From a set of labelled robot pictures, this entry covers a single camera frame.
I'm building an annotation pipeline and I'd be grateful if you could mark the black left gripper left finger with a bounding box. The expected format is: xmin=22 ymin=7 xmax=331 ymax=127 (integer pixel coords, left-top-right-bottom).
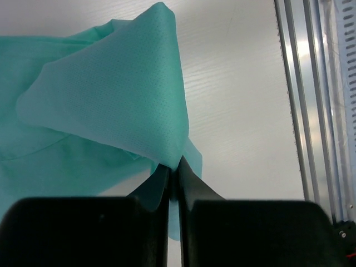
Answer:
xmin=1 ymin=165 xmax=170 ymax=266

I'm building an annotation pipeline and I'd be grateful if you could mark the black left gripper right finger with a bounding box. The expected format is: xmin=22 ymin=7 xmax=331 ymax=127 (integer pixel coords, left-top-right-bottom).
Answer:
xmin=177 ymin=159 xmax=345 ymax=266

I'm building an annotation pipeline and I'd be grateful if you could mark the teal t shirt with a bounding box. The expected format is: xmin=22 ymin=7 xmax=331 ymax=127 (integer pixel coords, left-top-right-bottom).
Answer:
xmin=0 ymin=2 xmax=204 ymax=241

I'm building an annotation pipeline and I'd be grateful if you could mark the aluminium mounting rail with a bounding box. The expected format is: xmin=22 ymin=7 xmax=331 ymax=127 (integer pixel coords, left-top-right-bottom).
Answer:
xmin=275 ymin=1 xmax=352 ymax=222

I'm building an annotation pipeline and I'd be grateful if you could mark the white slotted cable duct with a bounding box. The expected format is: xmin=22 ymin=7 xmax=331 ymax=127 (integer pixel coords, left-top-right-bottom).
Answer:
xmin=333 ymin=0 xmax=356 ymax=201

